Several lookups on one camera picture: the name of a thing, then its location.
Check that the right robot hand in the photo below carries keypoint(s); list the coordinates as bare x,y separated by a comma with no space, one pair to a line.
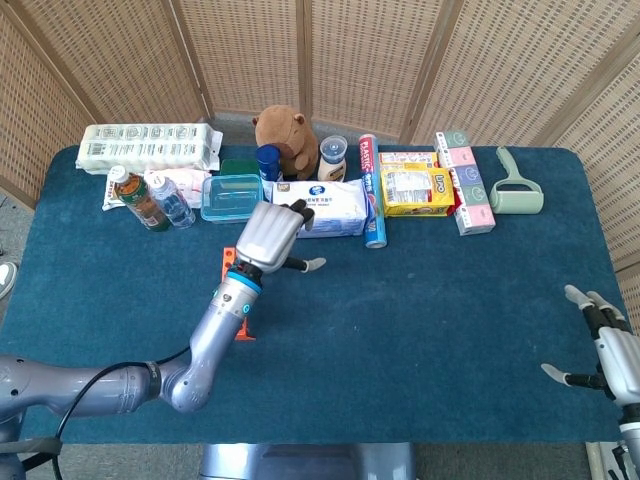
622,360

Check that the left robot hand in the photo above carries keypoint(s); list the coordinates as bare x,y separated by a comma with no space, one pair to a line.
267,235

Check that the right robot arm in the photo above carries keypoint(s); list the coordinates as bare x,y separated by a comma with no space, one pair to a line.
632,435

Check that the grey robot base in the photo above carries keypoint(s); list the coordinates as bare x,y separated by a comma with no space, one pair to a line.
310,462

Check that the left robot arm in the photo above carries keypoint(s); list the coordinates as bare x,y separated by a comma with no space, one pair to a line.
200,345

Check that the orange tool rack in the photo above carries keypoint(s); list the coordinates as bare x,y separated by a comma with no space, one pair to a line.
227,260

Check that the clear blue-rimmed food container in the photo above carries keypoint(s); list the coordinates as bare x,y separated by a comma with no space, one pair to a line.
227,200

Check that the dark green box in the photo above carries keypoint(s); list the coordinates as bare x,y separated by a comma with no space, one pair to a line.
240,166

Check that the blue white spray can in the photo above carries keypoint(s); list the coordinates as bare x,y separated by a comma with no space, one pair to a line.
269,160

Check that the white blue wet wipes pack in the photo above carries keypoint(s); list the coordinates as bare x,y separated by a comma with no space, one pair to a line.
340,210

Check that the pink white snack bag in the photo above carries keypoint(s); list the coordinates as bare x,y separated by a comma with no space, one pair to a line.
192,182

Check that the brown capybara plush toy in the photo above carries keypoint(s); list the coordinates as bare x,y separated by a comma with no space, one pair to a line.
287,140

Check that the clear water bottle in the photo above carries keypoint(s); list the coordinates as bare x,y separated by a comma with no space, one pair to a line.
175,205

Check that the cream bottle with clear cap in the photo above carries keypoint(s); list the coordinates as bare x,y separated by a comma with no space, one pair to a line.
332,162

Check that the blue plastic wrap roll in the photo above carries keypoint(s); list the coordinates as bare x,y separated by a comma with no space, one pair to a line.
374,220

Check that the green tea bottle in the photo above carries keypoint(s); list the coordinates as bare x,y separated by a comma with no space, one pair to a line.
145,202

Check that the blue carpet table cover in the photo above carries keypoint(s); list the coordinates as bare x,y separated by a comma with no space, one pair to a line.
375,325

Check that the white tissue roll pack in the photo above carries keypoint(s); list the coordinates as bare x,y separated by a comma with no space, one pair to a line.
145,147

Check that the yellow Lipo biscuit bag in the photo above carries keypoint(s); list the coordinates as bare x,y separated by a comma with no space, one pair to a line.
417,192

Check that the red yellow flat box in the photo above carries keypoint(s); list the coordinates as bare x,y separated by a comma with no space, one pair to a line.
407,159

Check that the wicker folding screen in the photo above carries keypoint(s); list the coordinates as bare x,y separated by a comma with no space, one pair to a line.
350,60

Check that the pale green lint roller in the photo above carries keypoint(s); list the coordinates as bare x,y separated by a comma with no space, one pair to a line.
517,197

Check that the pastel tissue box pack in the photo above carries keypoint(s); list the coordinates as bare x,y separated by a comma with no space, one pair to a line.
470,200

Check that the white grey shoe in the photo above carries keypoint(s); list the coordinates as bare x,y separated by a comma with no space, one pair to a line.
7,277

